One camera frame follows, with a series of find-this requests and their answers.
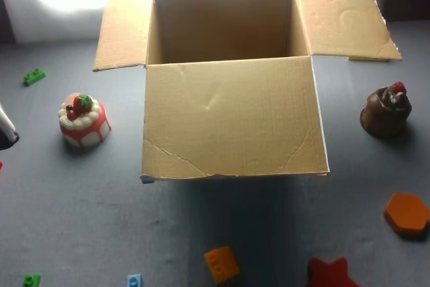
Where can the red star block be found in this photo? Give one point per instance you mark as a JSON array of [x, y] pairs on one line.
[[329, 273]]

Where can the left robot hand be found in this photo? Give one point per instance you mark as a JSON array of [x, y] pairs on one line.
[[5, 125]]

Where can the white backdrop sheet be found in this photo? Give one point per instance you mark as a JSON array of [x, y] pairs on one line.
[[50, 25]]

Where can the blue toy brick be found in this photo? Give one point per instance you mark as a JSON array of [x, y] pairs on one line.
[[134, 281]]

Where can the orange toy brick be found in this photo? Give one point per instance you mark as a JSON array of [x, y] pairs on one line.
[[221, 265]]

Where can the pink strawberry toy cake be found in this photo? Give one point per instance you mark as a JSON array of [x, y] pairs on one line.
[[84, 129]]

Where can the yellow flat block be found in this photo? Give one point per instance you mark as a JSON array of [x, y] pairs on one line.
[[366, 59]]

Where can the grey table cloth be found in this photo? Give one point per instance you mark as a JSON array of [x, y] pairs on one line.
[[84, 216]]

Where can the orange hexagon block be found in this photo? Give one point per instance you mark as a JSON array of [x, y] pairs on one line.
[[406, 213]]

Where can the green toy brick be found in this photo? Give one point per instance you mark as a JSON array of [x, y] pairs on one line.
[[33, 78], [32, 281]]

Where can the chocolate toy cake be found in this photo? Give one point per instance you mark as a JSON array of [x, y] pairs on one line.
[[383, 115]]

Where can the brown cardboard box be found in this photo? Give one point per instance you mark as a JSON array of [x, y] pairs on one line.
[[235, 115]]

